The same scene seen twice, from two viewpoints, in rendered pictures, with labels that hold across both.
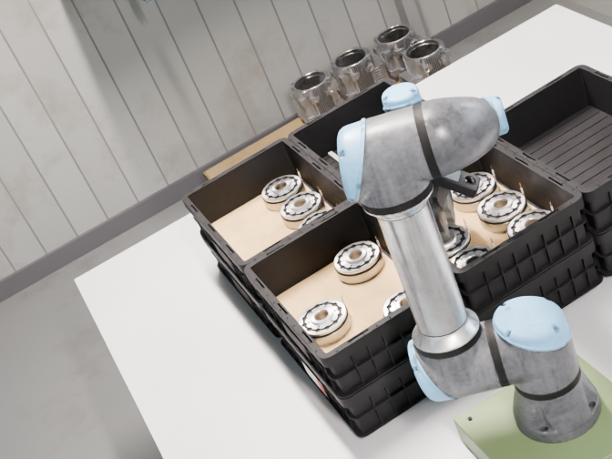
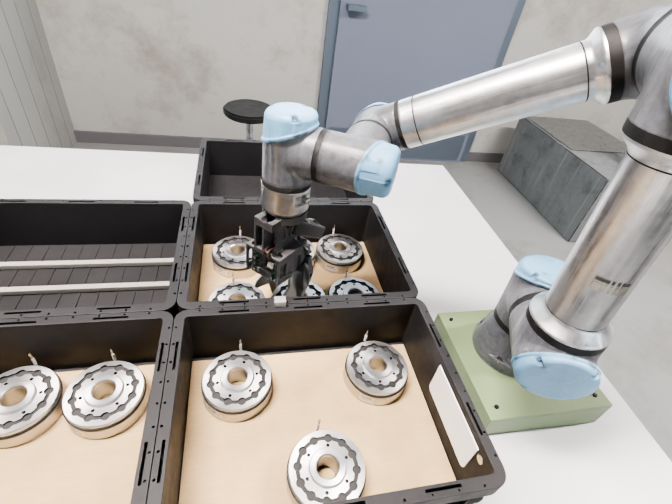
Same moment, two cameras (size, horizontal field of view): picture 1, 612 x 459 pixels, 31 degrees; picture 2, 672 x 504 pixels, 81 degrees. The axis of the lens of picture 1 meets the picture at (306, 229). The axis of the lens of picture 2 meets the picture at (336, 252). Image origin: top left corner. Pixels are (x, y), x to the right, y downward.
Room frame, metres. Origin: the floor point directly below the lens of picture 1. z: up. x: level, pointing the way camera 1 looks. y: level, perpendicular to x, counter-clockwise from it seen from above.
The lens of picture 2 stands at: (1.80, 0.26, 1.40)
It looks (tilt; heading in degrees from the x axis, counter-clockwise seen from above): 39 degrees down; 265
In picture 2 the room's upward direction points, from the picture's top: 10 degrees clockwise
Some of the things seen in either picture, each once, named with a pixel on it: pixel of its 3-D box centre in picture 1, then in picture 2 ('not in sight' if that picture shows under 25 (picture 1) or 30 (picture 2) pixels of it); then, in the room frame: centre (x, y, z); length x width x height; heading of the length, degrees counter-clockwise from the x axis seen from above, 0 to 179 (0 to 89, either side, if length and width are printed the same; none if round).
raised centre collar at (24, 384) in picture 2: (300, 203); (14, 397); (2.17, -0.01, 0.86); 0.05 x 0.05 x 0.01
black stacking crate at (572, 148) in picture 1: (589, 147); (281, 189); (1.90, -0.62, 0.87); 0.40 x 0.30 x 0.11; 13
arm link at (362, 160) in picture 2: not in sight; (359, 159); (1.75, -0.26, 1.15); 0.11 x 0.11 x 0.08; 75
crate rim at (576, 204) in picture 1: (467, 199); (296, 248); (1.83, -0.32, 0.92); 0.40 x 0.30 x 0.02; 13
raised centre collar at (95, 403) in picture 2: not in sight; (104, 390); (2.06, -0.03, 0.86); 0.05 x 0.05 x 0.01
